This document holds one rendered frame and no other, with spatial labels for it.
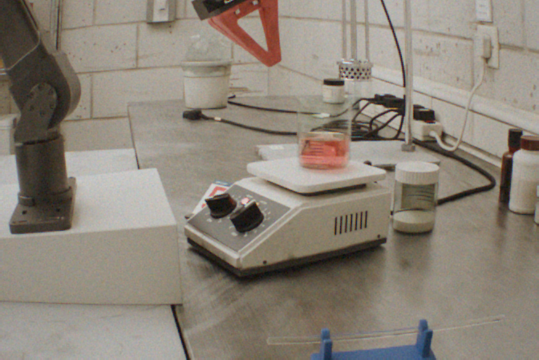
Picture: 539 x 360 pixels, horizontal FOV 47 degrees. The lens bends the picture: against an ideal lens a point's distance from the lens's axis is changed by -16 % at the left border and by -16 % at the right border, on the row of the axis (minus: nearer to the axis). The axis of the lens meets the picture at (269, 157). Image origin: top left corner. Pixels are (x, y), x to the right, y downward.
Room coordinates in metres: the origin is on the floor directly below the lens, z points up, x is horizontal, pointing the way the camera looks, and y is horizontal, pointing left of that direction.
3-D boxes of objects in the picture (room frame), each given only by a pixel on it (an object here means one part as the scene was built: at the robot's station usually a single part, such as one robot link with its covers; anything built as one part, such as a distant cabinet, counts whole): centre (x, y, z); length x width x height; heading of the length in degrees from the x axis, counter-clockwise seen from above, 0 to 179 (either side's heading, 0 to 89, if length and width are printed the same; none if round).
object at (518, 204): (0.89, -0.38, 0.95); 0.06 x 0.06 x 0.11
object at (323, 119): (0.79, -0.06, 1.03); 0.07 x 0.06 x 0.08; 110
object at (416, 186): (0.84, -0.18, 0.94); 0.06 x 0.06 x 0.08
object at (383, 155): (1.25, -0.14, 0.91); 0.30 x 0.20 x 0.01; 103
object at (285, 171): (0.79, -0.05, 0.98); 0.12 x 0.12 x 0.01; 32
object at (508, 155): (0.95, -0.38, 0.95); 0.04 x 0.04 x 0.11
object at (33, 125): (0.68, 0.24, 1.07); 0.09 x 0.06 x 0.06; 5
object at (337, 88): (1.98, -0.18, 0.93); 0.06 x 0.06 x 0.06
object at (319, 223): (0.78, -0.03, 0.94); 0.22 x 0.13 x 0.08; 122
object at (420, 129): (1.61, -0.30, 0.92); 0.40 x 0.06 x 0.04; 13
